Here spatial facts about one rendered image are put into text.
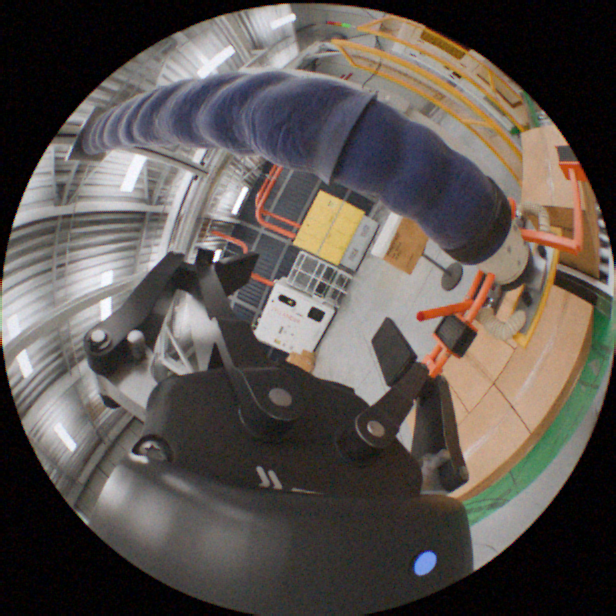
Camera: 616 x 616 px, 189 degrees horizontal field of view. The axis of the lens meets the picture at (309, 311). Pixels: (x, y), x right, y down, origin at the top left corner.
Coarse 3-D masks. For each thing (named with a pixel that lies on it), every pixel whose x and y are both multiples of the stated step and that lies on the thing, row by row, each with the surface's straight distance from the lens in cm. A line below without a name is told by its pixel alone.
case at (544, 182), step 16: (544, 128) 137; (528, 144) 132; (544, 144) 125; (528, 160) 121; (544, 160) 115; (528, 176) 112; (544, 176) 106; (560, 176) 103; (528, 192) 105; (544, 192) 100; (560, 192) 96; (592, 192) 149; (560, 208) 92; (592, 208) 119; (560, 224) 100; (592, 224) 103; (592, 240) 98; (560, 256) 121; (576, 256) 113; (592, 256) 106; (592, 272) 116
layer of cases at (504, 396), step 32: (544, 320) 116; (576, 320) 111; (480, 352) 129; (512, 352) 117; (544, 352) 110; (576, 352) 107; (480, 384) 122; (512, 384) 112; (544, 384) 106; (480, 416) 117; (512, 416) 108; (544, 416) 104; (480, 448) 114; (512, 448) 106; (480, 480) 112
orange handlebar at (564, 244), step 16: (576, 176) 60; (576, 192) 54; (512, 208) 61; (576, 208) 51; (576, 224) 49; (528, 240) 53; (544, 240) 49; (560, 240) 47; (576, 240) 46; (480, 272) 56; (480, 304) 52; (432, 352) 56; (432, 368) 53
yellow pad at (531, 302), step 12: (552, 228) 67; (540, 252) 60; (552, 252) 62; (552, 264) 60; (552, 276) 59; (528, 288) 59; (540, 288) 58; (516, 300) 60; (528, 300) 55; (540, 300) 57; (528, 312) 56; (540, 312) 56; (528, 324) 55; (516, 336) 56; (528, 336) 54
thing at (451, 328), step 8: (440, 320) 56; (448, 320) 55; (456, 320) 53; (464, 320) 49; (440, 328) 56; (448, 328) 54; (456, 328) 52; (464, 328) 49; (472, 328) 51; (440, 336) 55; (448, 336) 52; (456, 336) 50; (464, 336) 49; (472, 336) 51; (440, 344) 52; (448, 344) 51; (456, 344) 49; (464, 344) 51; (448, 352) 50; (456, 352) 52; (464, 352) 52
